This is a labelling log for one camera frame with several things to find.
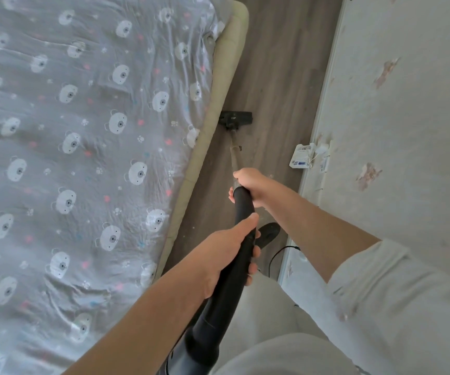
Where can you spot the person's left hand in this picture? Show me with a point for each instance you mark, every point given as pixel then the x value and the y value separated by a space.
pixel 217 255

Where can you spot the person's right hand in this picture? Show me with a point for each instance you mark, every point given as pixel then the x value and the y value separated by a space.
pixel 256 185

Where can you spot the person's left thumb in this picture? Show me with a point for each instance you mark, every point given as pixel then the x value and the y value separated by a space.
pixel 246 226

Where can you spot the person's right fingers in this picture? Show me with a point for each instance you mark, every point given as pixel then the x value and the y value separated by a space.
pixel 240 177

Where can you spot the black vacuum cleaner wand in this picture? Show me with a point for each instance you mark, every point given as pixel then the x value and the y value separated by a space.
pixel 244 208

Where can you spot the person's right forearm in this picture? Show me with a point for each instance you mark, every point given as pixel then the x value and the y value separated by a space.
pixel 314 226

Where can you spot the person's left forearm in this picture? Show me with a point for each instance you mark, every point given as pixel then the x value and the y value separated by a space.
pixel 146 320

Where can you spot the black slipper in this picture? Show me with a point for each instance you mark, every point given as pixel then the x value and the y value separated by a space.
pixel 268 234

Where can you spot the white cardboard box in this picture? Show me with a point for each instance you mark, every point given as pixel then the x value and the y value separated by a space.
pixel 301 156

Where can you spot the white trousers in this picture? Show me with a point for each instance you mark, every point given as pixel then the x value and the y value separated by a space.
pixel 275 331

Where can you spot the grey bear print bed sheet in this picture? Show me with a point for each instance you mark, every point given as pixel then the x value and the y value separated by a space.
pixel 76 171

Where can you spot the white long sleeve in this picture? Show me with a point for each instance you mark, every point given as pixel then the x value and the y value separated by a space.
pixel 404 308

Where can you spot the beige padded bed frame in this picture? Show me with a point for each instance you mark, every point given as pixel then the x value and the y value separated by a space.
pixel 213 113

